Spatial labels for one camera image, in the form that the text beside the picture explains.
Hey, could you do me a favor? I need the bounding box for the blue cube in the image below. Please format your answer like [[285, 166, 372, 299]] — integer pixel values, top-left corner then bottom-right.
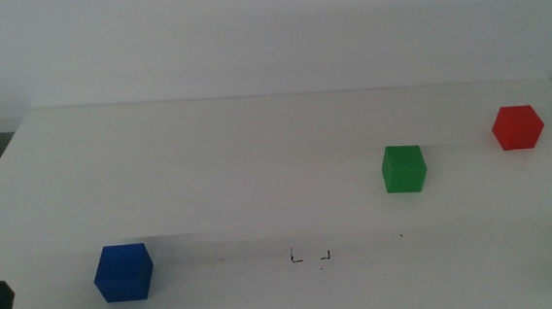
[[90, 241, 156, 304]]

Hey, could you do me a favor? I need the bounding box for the green cube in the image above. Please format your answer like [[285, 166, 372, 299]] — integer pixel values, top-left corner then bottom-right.
[[380, 143, 430, 195]]

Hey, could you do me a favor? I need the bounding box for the red cube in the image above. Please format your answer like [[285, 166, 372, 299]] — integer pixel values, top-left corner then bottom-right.
[[490, 103, 547, 153]]

